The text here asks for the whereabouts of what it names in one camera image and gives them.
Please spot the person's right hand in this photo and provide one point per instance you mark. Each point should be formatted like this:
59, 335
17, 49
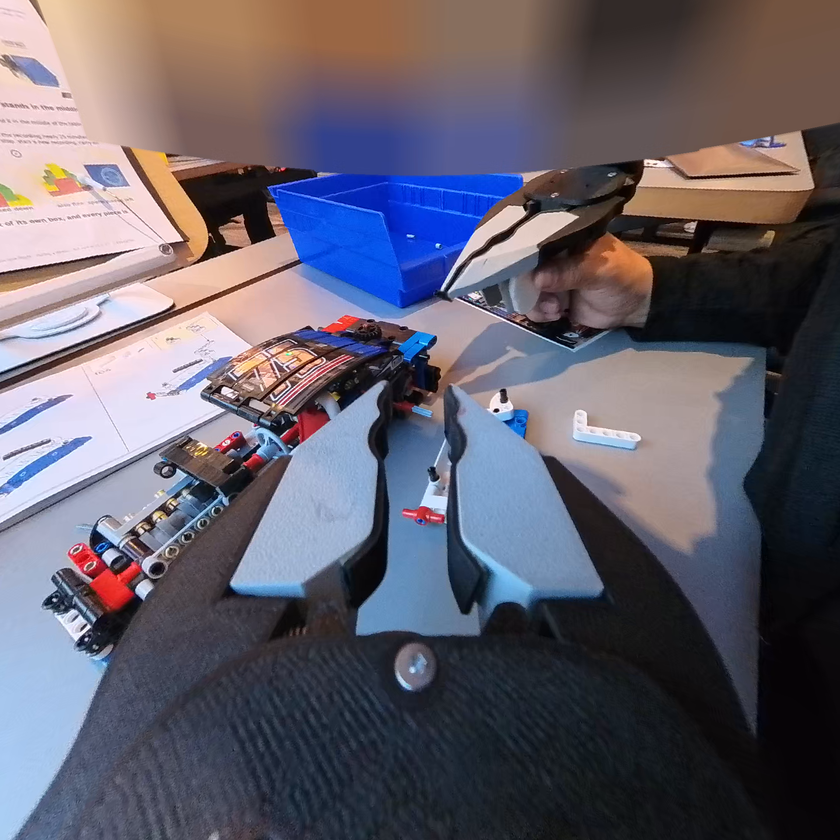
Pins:
604, 282

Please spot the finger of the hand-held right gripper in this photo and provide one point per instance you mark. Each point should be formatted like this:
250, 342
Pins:
525, 246
492, 223

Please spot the grey office table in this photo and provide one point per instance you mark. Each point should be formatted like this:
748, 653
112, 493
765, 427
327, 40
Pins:
722, 193

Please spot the person's right forearm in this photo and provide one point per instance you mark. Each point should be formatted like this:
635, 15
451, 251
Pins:
722, 289

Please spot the lego instruction booklet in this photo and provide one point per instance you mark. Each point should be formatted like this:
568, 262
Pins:
118, 407

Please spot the holographic sticker sheet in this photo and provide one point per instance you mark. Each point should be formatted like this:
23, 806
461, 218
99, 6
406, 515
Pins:
564, 336

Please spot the blue white lego panel assembly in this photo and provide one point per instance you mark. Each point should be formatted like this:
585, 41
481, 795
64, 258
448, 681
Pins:
433, 492

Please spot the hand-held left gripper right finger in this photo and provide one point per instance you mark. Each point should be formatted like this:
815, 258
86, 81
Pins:
518, 518

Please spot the lego race car model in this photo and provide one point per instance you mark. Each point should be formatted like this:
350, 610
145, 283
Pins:
295, 374

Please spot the white computer monitor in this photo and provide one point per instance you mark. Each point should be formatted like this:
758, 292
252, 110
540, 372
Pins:
65, 184

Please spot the grey desk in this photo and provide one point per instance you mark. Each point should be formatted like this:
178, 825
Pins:
656, 459

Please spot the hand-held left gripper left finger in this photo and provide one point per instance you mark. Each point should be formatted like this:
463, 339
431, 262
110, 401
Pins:
315, 512

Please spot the person's black jacket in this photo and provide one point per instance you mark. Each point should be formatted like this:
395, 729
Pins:
800, 525

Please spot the grey notebook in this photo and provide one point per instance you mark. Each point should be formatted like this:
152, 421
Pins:
735, 161

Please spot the white L-shaped lego beam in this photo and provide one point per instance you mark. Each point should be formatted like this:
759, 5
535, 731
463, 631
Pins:
604, 434

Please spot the blue plastic bin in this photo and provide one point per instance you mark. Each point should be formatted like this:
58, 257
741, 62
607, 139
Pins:
367, 249

